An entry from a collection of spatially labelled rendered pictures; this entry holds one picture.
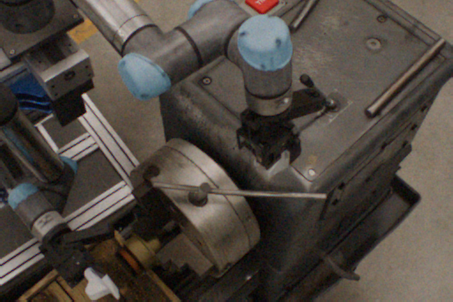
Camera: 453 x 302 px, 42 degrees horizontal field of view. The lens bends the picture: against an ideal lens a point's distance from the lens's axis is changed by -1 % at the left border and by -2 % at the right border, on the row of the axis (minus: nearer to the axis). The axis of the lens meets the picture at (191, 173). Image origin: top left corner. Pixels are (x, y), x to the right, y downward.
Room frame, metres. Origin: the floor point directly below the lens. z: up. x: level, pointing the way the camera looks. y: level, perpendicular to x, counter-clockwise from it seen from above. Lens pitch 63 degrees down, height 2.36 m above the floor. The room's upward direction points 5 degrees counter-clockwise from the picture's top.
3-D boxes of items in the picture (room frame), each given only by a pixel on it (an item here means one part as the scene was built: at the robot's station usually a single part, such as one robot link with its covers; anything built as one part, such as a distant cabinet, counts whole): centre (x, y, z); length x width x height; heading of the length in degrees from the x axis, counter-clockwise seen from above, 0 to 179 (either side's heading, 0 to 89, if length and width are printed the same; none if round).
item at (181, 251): (0.44, 0.02, 1.08); 0.12 x 0.11 x 0.05; 38
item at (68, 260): (0.48, 0.29, 1.08); 0.12 x 0.09 x 0.08; 38
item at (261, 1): (1.01, -0.21, 1.26); 0.06 x 0.06 x 0.02; 38
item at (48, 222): (0.55, 0.34, 1.08); 0.08 x 0.05 x 0.08; 128
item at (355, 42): (0.82, -0.30, 1.06); 0.59 x 0.48 x 0.39; 128
